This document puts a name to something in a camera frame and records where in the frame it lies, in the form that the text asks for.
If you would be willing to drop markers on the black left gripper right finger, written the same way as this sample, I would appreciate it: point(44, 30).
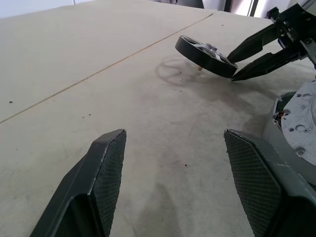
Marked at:
point(271, 192)

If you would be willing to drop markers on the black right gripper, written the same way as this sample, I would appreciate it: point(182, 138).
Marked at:
point(291, 24)

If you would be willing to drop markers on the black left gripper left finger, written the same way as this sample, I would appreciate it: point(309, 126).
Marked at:
point(81, 192)

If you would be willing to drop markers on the black wheel with metal hub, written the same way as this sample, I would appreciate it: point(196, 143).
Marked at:
point(197, 53)

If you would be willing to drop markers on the silver motor stator housing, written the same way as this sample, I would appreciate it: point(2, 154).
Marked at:
point(301, 118)

